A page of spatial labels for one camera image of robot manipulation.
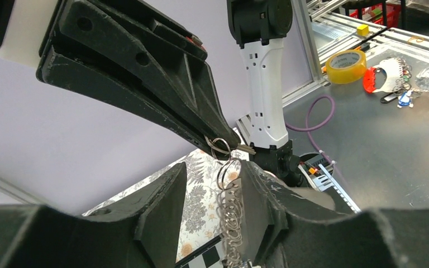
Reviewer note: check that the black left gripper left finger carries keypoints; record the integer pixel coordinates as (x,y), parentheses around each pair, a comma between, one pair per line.
(140,230)

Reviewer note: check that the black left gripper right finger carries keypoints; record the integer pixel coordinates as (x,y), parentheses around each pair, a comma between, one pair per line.
(282,228)

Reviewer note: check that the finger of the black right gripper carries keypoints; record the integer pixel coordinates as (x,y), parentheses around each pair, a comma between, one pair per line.
(152,47)
(100,79)

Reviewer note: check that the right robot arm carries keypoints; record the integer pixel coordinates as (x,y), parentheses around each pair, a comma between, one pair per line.
(259,28)

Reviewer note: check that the black white chessboard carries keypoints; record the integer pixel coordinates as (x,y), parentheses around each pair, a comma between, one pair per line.
(210,255)

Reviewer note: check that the floral table cloth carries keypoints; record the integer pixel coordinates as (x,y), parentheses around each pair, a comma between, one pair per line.
(200,221)

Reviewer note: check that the yellow tape roll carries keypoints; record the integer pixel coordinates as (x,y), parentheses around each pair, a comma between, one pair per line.
(346,67)

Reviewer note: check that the red white tape dispenser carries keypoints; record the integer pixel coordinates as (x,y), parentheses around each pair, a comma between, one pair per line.
(369,80)

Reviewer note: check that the yellow toy cube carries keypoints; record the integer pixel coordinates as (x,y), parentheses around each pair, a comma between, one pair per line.
(363,30)

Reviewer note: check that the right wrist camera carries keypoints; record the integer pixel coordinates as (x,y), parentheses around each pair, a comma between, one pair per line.
(23,28)

